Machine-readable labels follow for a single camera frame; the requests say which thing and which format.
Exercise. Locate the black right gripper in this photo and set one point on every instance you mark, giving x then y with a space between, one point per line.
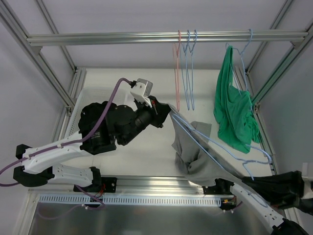
292 183

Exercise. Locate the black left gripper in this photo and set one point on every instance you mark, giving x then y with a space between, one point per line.
159 112

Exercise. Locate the blue hanger of green top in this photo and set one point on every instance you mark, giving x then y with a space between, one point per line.
220 147

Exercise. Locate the blue hanger of grey top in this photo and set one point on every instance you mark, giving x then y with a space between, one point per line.
184 70

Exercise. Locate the blue hanger of black top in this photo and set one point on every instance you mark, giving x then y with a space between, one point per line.
191 80

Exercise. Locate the dark grey tank top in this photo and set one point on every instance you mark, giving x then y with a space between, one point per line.
195 158

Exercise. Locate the pink wire hanger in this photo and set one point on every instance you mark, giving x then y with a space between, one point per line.
175 51

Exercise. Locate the black tank top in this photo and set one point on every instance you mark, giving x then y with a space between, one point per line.
90 114

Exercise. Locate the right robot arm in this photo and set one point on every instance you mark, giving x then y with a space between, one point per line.
275 223

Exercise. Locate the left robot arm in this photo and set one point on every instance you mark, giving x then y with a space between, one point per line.
102 126

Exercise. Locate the green tank top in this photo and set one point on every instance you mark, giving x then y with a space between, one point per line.
232 110

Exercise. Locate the white plastic basket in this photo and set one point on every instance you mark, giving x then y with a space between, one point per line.
91 95

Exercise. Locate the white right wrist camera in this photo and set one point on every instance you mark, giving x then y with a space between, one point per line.
307 176

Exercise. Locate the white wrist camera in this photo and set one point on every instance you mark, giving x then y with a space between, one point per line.
141 91
307 176

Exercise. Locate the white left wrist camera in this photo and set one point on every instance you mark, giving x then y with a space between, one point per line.
141 91

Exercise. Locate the white slotted cable duct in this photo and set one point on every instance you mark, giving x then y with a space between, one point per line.
197 201

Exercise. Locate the aluminium hanging rail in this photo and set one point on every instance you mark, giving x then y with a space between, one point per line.
113 38

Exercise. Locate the aluminium frame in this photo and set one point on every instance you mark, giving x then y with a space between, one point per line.
29 107

